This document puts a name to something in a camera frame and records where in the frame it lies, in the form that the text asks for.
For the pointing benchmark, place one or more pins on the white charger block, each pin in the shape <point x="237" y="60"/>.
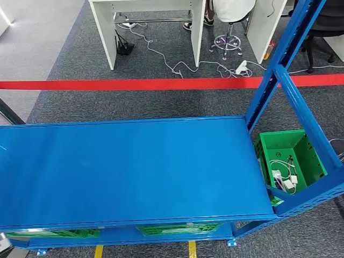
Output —
<point x="288" y="185"/>

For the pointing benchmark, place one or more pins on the chrome base swivel stool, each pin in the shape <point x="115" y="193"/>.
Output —
<point x="228" y="28"/>

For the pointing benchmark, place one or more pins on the dark stanchion post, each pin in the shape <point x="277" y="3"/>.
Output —
<point x="10" y="112"/>

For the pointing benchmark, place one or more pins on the red barrier belt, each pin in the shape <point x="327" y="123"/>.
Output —
<point x="134" y="84"/>

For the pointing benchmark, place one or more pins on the white office desk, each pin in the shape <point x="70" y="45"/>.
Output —
<point x="103" y="32"/>
<point x="263" y="28"/>

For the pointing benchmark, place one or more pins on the white power strip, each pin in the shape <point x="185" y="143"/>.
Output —
<point x="241" y="67"/>
<point x="129" y="25"/>

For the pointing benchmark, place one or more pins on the green plastic crate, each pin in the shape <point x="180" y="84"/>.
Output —
<point x="81" y="233"/>
<point x="161" y="230"/>
<point x="277" y="146"/>

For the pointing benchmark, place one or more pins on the black bag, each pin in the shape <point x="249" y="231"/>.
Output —
<point x="124" y="48"/>

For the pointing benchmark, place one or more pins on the person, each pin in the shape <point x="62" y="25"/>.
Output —
<point x="207" y="21"/>

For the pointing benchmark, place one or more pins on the small white adapter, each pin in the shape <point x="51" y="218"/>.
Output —
<point x="293" y="179"/>

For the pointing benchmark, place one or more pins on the black office chair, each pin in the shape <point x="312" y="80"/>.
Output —
<point x="327" y="21"/>

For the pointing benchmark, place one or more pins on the blue steel shelf rack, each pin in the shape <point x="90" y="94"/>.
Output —
<point x="134" y="171"/>

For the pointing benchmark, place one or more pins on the small orange yellow object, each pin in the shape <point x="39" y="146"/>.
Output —
<point x="268" y="53"/>

